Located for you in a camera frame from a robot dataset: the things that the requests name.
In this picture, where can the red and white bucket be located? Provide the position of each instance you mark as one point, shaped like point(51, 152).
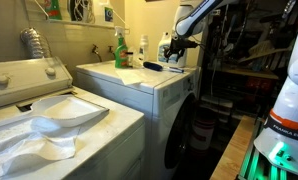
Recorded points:
point(202, 133)

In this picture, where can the crumpled clear plastic wrap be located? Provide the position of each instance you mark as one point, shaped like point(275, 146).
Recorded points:
point(134, 59)

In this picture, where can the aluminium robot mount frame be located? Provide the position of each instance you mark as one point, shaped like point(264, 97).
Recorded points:
point(255, 166)

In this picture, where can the metal wall faucet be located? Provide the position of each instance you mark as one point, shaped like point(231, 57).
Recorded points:
point(111, 51)
point(96, 51)

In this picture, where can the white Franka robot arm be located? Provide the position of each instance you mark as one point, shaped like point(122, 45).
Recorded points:
point(285, 110)

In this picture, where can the small white plastic bottle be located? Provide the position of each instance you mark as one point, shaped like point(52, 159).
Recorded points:
point(143, 48)

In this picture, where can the black brush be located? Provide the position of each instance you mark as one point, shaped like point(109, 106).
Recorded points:
point(154, 66)

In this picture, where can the green bottle on shelf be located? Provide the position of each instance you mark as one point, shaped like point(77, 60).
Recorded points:
point(53, 8)

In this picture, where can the cluttered storage shelf unit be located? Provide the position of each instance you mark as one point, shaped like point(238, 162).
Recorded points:
point(245, 73)

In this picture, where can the white crumpled cloth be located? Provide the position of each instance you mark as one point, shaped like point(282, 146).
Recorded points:
point(32, 140)

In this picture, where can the large white detergent jug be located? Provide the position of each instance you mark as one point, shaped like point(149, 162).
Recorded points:
point(163, 46)

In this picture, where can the white top-load dryer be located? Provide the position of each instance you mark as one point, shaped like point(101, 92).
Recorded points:
point(99, 133)

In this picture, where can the white paper sheet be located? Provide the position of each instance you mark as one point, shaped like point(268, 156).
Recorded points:
point(132, 76)

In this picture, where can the green spray bottle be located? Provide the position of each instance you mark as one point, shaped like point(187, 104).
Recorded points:
point(121, 53)

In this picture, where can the white detergent box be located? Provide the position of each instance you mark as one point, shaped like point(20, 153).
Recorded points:
point(104, 12)

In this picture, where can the white front-load washing machine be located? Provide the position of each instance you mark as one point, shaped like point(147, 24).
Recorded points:
point(162, 110)

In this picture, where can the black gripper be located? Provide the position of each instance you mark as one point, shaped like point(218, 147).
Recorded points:
point(184, 45)

